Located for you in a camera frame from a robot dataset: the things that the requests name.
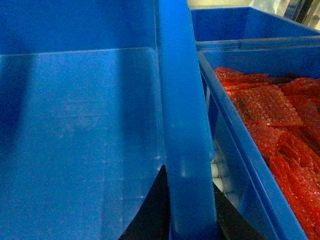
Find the white roller track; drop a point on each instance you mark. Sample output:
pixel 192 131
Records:
pixel 220 175

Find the red bubble wrap bags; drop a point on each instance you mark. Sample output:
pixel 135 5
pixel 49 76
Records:
pixel 282 115

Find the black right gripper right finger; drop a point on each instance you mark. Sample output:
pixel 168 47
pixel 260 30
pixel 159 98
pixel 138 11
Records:
pixel 231 224

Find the blue plastic crate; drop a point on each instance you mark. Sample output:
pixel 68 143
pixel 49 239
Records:
pixel 95 97

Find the blue crate with red bags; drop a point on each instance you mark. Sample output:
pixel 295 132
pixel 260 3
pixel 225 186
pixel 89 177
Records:
pixel 247 180

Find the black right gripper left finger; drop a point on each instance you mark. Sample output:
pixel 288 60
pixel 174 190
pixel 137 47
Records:
pixel 152 221

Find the far blue crate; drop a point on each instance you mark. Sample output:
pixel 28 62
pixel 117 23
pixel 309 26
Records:
pixel 233 27

